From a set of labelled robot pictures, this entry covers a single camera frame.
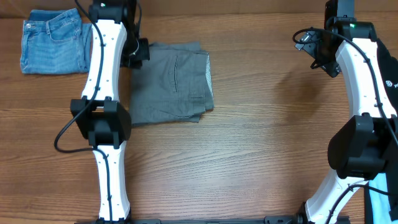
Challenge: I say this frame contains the grey shorts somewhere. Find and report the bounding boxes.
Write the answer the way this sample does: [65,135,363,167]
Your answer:
[129,42,215,126]

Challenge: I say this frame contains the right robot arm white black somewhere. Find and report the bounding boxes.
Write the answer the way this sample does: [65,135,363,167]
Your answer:
[292,0,397,223]

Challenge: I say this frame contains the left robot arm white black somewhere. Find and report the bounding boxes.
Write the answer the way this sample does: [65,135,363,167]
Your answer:
[70,0,150,223]

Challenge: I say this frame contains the folded blue denim jeans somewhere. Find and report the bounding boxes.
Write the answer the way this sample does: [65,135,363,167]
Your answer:
[20,8,92,75]

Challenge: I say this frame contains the light blue cloth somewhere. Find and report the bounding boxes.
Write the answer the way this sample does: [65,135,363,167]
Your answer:
[369,174,392,224]

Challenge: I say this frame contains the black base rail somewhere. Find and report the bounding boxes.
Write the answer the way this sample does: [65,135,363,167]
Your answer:
[76,215,311,224]

